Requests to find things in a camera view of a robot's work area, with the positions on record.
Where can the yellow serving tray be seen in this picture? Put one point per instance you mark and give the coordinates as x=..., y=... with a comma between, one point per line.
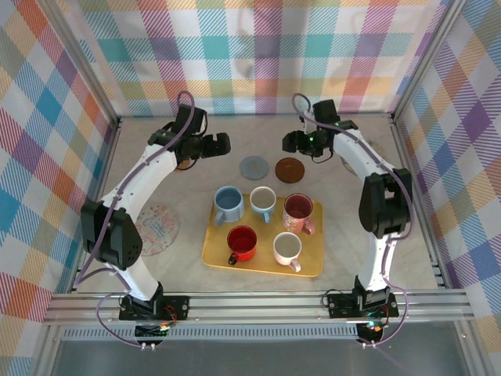
x=264, y=268

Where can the aluminium front rail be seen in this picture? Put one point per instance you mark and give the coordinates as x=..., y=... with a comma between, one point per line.
x=254, y=305

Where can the aluminium side rail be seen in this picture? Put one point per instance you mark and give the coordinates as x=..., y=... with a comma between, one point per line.
x=428, y=235
x=106, y=164

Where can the grey round coaster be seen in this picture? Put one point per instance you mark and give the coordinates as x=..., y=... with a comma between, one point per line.
x=254, y=167

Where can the small blue cup cream inside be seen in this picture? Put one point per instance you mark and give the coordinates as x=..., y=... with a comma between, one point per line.
x=263, y=197

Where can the brown round coaster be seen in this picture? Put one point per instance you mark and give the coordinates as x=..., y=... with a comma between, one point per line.
x=290, y=170

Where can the aluminium frame post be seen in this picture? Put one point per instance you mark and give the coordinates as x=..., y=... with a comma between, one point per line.
x=85, y=58
x=426, y=58

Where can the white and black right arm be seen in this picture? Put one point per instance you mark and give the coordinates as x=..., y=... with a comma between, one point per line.
x=362, y=154

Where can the large light blue mug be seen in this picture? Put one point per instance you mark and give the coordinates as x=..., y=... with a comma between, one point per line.
x=229, y=199

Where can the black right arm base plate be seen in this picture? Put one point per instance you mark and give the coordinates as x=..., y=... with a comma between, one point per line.
x=340, y=305

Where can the aluminium back rail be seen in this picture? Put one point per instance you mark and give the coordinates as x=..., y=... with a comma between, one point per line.
x=254, y=115

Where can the pink floral mug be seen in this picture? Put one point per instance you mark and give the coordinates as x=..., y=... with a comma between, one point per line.
x=297, y=205

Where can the red enamel mug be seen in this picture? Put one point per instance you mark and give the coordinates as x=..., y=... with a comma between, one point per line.
x=242, y=239

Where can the woven wicker coaster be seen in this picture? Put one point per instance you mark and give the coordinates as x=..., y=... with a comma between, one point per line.
x=183, y=168

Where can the floral bunny print coaster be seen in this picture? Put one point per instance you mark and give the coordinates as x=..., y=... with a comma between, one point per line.
x=160, y=227

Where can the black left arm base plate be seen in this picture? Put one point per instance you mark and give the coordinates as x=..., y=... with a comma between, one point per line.
x=176, y=307

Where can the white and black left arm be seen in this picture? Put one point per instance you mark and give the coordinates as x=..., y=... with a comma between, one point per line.
x=129, y=184

